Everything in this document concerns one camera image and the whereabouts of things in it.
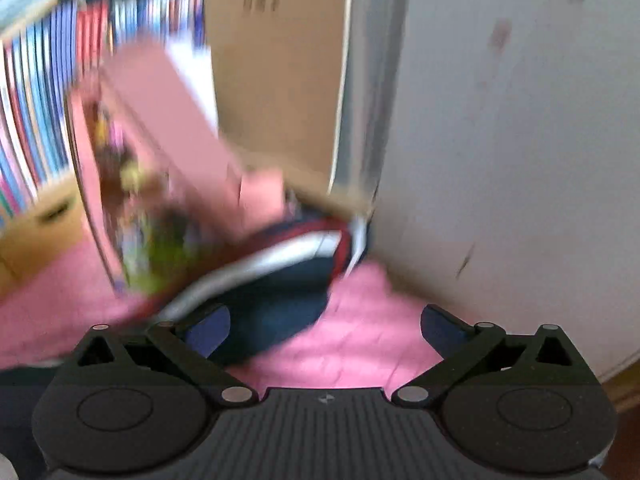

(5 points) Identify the large brown cardboard box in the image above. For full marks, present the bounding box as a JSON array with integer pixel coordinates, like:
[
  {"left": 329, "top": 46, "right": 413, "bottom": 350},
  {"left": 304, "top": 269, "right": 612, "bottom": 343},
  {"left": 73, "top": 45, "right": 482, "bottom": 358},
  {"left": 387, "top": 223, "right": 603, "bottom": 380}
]
[{"left": 201, "top": 0, "right": 373, "bottom": 213}]

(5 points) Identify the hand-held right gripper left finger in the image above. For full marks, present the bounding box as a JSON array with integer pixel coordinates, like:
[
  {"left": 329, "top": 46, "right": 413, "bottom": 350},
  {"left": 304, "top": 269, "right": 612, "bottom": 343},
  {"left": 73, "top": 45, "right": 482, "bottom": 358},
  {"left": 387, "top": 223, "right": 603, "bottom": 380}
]
[{"left": 60, "top": 304, "right": 259, "bottom": 407}]

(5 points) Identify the navy and white striped jacket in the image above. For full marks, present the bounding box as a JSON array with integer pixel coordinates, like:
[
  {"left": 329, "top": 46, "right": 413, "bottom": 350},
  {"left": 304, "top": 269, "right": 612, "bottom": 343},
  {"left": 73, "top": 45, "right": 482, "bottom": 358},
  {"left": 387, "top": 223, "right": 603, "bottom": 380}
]
[{"left": 162, "top": 212, "right": 373, "bottom": 367}]

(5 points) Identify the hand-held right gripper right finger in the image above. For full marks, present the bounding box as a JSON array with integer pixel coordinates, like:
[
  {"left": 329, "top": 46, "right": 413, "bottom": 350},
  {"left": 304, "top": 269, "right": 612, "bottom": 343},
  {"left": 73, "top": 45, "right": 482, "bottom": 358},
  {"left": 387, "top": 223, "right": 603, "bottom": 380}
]
[{"left": 391, "top": 304, "right": 593, "bottom": 407}]

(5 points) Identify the row of colourful books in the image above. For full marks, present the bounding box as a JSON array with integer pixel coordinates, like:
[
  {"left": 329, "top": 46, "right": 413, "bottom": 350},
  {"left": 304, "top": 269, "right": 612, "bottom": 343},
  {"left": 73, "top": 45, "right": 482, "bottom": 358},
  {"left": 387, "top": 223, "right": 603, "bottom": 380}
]
[{"left": 0, "top": 0, "right": 207, "bottom": 228}]

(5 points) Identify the wooden drawer organizer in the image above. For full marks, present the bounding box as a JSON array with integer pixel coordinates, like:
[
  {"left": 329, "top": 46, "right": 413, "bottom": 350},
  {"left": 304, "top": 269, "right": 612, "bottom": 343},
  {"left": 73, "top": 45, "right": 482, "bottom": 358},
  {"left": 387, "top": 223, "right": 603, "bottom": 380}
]
[{"left": 0, "top": 177, "right": 98, "bottom": 288}]

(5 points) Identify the pink rabbit print blanket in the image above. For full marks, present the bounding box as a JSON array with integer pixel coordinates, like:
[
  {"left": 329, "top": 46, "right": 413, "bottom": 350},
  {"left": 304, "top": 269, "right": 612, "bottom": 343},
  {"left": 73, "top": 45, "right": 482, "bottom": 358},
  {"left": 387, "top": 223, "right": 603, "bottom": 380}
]
[{"left": 0, "top": 245, "right": 483, "bottom": 392}]

